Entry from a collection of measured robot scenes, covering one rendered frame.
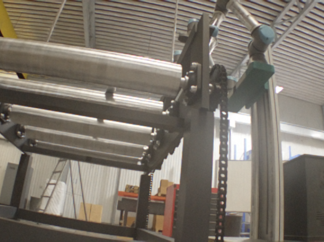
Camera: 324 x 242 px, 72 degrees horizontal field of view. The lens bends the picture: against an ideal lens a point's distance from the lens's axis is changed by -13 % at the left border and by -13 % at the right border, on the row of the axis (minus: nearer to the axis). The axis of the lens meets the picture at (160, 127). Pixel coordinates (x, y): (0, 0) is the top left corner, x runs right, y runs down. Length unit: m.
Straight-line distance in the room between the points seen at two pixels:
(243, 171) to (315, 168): 4.42
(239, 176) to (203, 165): 5.25
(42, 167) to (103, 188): 2.94
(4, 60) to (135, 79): 0.44
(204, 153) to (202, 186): 0.10
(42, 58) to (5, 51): 0.14
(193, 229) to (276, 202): 0.95
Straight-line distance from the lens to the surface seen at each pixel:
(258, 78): 1.75
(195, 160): 0.73
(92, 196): 11.37
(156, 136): 1.36
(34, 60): 0.86
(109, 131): 1.33
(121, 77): 0.80
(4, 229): 0.74
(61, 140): 1.66
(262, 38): 1.70
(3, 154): 12.64
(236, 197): 5.89
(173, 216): 3.42
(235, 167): 6.01
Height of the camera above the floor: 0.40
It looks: 21 degrees up
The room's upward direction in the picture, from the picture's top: 6 degrees clockwise
